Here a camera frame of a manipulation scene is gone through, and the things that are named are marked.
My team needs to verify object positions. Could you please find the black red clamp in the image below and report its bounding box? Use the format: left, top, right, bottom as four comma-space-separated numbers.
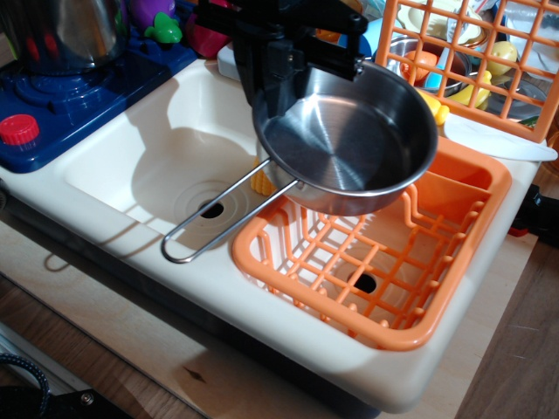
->
508, 184, 558, 248

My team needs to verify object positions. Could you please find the cream plastic toy sink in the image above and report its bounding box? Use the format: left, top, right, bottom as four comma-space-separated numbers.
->
1, 61, 535, 418

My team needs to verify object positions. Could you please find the red stove knob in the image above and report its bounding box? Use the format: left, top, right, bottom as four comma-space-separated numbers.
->
0, 113, 40, 146

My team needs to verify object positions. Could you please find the yellow toy potato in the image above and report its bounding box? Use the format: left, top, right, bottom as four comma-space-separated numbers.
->
487, 41, 518, 76

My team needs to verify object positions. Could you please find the yellow toy corn cob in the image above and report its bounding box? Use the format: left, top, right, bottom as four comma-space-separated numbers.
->
250, 169, 277, 196

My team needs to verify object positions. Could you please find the orange plastic drying rack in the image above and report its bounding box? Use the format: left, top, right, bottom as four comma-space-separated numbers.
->
232, 139, 512, 351

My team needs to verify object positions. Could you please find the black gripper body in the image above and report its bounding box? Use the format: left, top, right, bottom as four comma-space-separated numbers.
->
195, 1, 368, 80

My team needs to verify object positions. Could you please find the stainless steel pan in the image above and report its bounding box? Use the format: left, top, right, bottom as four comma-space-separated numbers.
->
161, 61, 438, 264

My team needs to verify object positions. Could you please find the purple toy eggplant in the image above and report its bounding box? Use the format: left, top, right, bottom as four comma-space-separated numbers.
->
129, 0, 176, 30

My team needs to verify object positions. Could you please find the blue plastic cup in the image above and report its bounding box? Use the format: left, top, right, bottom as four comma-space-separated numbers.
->
359, 19, 383, 58

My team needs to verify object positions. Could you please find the toy knife yellow handle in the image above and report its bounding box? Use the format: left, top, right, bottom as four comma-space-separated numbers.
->
418, 89, 558, 162

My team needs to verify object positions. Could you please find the orange grid basket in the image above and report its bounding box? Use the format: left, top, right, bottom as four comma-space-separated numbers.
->
373, 1, 558, 144

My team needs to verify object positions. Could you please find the black braided cable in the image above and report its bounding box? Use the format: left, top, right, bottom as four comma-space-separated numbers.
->
0, 353, 53, 419

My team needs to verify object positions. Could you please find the magenta toy fruit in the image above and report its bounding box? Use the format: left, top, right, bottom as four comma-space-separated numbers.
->
184, 10, 231, 59

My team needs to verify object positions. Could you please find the yellow toy banana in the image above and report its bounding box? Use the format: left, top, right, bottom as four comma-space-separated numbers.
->
447, 84, 491, 108

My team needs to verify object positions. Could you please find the silver metal pot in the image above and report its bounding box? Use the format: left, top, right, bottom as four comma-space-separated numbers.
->
1, 0, 129, 75

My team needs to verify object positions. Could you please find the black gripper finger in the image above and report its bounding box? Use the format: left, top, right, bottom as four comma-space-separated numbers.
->
265, 39, 306, 118
233, 37, 267, 106

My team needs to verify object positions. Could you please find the blue toy stove top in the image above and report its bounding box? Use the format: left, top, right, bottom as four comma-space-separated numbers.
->
1, 35, 197, 174

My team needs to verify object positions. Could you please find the grey toy faucet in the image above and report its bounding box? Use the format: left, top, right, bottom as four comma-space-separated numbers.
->
217, 43, 240, 81

